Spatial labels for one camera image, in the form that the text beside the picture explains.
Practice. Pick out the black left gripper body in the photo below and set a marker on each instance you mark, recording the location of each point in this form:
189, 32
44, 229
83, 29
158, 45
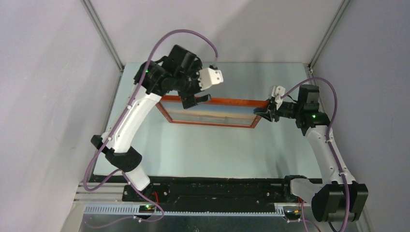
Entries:
188, 81

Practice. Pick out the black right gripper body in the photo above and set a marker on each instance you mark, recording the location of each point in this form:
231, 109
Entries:
287, 109

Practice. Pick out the wooden picture frame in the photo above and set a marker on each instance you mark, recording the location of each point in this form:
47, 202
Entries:
222, 101

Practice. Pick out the sunset landscape photo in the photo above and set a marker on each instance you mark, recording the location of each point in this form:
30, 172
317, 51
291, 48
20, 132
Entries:
209, 114

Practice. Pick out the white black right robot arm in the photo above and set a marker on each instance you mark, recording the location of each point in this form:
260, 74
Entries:
333, 170

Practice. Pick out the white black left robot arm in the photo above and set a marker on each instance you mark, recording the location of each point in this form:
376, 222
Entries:
115, 142

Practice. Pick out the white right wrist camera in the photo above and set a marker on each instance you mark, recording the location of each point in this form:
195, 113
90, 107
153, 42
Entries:
277, 92

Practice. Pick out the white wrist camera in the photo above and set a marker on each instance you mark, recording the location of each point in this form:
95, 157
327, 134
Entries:
277, 92
209, 77

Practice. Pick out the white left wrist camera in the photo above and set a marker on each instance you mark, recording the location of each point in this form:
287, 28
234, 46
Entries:
209, 77

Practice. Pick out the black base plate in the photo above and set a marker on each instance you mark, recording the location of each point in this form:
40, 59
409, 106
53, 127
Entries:
200, 194

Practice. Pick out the aluminium rail left side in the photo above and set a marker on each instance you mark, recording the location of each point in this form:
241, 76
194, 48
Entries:
110, 48

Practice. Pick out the aluminium front rail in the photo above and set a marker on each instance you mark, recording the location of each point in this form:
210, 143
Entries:
96, 192

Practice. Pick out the grey slotted cable duct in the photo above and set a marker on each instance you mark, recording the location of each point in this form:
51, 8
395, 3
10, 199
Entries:
141, 210

